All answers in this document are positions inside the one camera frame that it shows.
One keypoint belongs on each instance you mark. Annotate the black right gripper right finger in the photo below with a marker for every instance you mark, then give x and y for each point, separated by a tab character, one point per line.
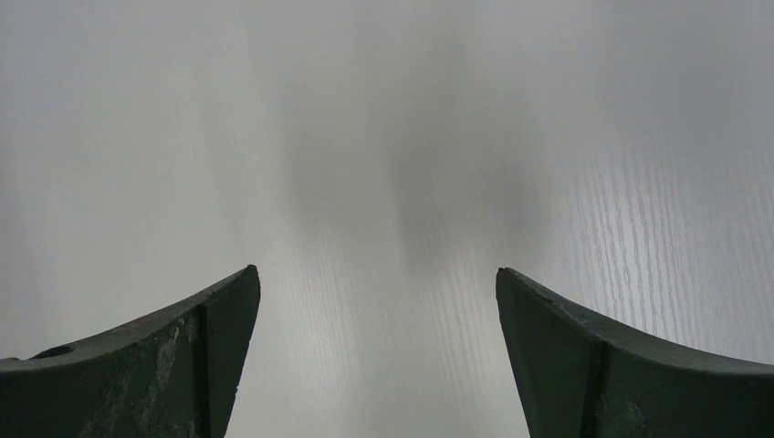
582	374

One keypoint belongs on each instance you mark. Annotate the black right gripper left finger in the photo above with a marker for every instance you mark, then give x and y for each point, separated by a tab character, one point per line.
172	373

